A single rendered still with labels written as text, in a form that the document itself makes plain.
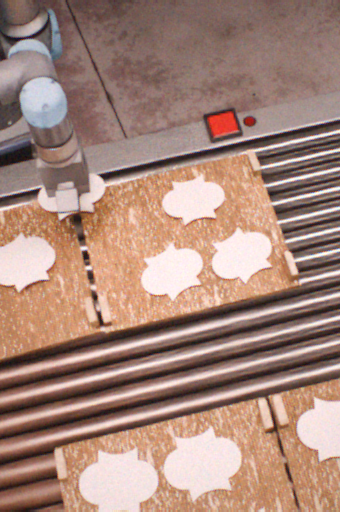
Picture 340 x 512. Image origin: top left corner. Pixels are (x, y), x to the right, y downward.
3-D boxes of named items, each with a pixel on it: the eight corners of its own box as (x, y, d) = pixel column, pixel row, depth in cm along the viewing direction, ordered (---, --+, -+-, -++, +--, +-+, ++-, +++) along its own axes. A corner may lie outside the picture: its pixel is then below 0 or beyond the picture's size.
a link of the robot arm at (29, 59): (-17, 48, 138) (-5, 92, 133) (43, 30, 139) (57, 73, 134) (-5, 77, 145) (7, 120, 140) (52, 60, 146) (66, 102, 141)
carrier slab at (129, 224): (76, 196, 175) (75, 192, 174) (252, 155, 177) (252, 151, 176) (106, 336, 158) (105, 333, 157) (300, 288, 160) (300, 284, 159)
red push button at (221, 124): (207, 120, 184) (207, 116, 182) (231, 115, 184) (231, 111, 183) (213, 140, 181) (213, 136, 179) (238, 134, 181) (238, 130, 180)
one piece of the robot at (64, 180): (30, 180, 137) (48, 227, 152) (80, 173, 137) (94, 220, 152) (28, 126, 143) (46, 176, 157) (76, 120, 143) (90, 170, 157)
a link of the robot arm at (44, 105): (56, 66, 133) (68, 102, 128) (67, 107, 142) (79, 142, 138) (12, 79, 132) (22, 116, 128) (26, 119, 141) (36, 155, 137)
